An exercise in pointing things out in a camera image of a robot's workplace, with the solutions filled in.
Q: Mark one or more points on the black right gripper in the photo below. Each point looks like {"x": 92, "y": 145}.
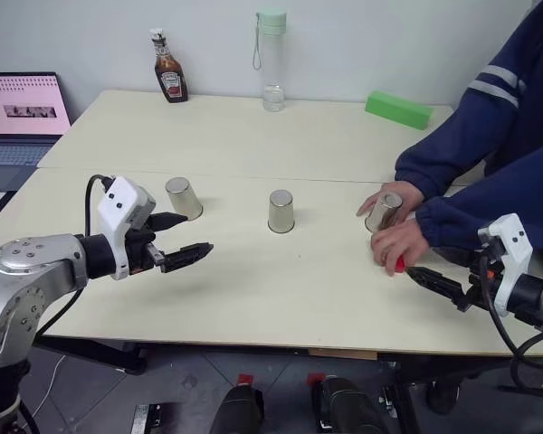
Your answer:
{"x": 479, "y": 285}

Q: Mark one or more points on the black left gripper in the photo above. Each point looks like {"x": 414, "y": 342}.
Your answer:
{"x": 140, "y": 253}

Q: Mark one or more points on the small red ball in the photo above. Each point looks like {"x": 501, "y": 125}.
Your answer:
{"x": 400, "y": 266}

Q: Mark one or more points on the silver metal cup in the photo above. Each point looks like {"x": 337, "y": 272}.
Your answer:
{"x": 281, "y": 214}
{"x": 383, "y": 214}
{"x": 184, "y": 201}

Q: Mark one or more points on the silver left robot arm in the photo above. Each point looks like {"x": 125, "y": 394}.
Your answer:
{"x": 31, "y": 271}

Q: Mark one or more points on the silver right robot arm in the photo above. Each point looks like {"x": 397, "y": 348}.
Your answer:
{"x": 536, "y": 296}

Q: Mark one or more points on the person's left hand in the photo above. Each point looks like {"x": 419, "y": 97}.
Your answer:
{"x": 402, "y": 242}

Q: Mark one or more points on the person's right hand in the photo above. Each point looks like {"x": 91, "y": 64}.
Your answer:
{"x": 412, "y": 196}

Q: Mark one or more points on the person's left navy sleeve arm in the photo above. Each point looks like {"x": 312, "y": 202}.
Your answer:
{"x": 502, "y": 199}

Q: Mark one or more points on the person's black shoe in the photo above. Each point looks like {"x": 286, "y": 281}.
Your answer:
{"x": 443, "y": 398}

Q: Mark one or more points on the black table leg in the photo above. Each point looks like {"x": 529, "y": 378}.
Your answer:
{"x": 405, "y": 393}

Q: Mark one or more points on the black table base bar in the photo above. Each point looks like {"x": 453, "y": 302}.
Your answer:
{"x": 95, "y": 352}

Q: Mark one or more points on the person in navy jacket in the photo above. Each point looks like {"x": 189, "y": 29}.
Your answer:
{"x": 488, "y": 117}

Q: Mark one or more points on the brown ketchup bottle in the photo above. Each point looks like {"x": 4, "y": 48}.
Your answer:
{"x": 171, "y": 74}

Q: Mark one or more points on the green rectangular block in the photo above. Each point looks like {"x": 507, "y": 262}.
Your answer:
{"x": 398, "y": 110}

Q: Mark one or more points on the clear bottle with green lid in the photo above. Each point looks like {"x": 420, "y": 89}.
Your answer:
{"x": 271, "y": 59}

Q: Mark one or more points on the open laptop with pink screen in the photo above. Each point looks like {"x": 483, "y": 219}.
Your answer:
{"x": 20, "y": 108}

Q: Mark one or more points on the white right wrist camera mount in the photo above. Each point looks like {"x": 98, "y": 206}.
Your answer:
{"x": 511, "y": 253}

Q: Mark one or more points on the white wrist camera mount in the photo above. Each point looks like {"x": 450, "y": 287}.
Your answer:
{"x": 117, "y": 199}
{"x": 511, "y": 253}

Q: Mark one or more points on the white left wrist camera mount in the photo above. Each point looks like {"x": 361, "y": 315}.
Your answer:
{"x": 117, "y": 199}

